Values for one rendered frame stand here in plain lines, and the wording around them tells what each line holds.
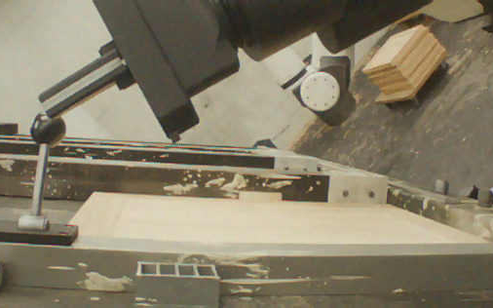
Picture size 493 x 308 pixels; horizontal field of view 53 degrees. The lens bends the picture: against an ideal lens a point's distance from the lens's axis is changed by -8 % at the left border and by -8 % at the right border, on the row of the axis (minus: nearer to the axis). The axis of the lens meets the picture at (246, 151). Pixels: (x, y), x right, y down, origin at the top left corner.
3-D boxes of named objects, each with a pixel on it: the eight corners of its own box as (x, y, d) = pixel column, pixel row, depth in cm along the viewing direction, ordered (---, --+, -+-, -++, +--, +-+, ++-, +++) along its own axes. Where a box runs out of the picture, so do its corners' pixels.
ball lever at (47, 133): (49, 233, 44) (66, 104, 50) (8, 231, 44) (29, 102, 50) (56, 245, 48) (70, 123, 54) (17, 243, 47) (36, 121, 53)
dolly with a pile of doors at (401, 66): (458, 60, 379) (424, 21, 372) (420, 109, 372) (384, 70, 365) (417, 70, 439) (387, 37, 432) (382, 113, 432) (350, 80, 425)
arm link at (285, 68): (247, 45, 112) (303, 113, 116) (245, 51, 102) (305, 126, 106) (286, 15, 109) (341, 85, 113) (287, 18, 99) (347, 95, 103)
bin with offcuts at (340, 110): (368, 93, 507) (322, 46, 497) (337, 132, 500) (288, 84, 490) (348, 97, 558) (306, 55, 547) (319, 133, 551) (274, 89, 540)
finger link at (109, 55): (51, 108, 35) (127, 63, 35) (40, 107, 32) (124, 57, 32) (39, 88, 35) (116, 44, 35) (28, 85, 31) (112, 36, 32)
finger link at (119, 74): (40, 107, 32) (124, 58, 32) (51, 108, 35) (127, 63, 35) (52, 129, 32) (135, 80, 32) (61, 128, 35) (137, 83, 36)
